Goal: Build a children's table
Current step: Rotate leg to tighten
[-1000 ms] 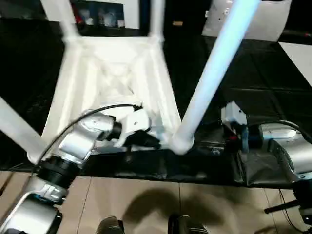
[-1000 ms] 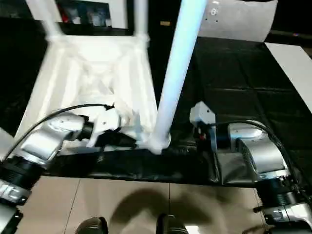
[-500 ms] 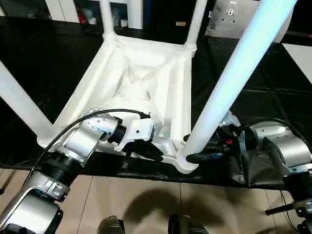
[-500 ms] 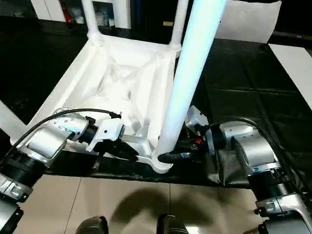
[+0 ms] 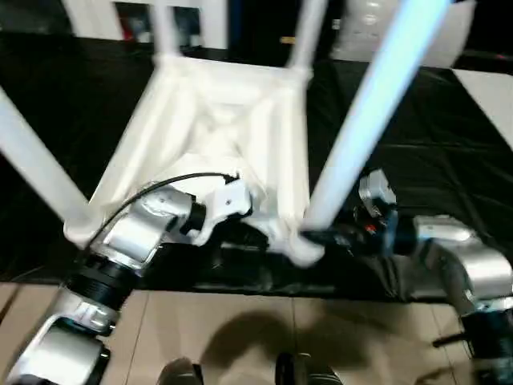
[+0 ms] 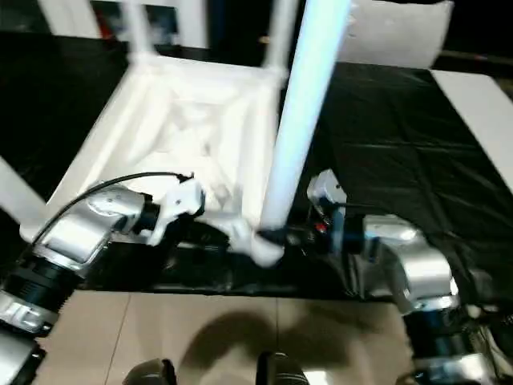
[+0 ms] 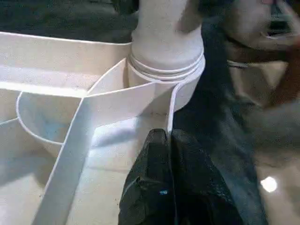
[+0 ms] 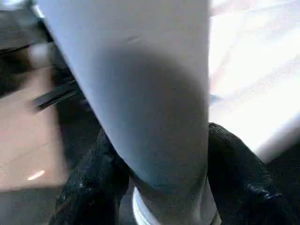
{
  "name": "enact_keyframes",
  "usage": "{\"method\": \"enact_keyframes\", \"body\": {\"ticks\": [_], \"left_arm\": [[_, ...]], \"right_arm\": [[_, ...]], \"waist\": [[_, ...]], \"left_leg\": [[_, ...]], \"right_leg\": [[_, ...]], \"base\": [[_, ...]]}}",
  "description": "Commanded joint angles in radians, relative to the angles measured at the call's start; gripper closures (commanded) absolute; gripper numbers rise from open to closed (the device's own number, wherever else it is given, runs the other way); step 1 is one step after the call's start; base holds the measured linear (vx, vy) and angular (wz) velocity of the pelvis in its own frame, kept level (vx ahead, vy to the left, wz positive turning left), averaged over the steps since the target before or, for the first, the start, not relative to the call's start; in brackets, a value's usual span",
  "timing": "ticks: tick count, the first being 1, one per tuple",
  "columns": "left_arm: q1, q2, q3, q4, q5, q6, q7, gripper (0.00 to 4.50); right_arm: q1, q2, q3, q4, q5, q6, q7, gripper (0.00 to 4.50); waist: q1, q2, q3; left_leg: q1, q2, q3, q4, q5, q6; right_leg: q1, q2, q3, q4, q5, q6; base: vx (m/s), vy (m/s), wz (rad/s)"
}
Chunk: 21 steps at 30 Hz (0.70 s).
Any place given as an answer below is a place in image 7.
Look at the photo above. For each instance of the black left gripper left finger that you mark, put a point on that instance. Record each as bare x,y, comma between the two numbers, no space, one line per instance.
145,187

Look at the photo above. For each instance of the white plastic table top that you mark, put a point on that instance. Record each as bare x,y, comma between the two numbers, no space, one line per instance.
47,58

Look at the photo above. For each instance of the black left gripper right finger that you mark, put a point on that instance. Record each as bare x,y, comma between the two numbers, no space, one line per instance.
199,187

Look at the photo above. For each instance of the white plastic table leg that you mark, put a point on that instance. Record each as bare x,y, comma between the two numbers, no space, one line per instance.
164,35

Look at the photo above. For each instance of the black work mat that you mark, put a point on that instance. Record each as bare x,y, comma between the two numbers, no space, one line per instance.
222,129

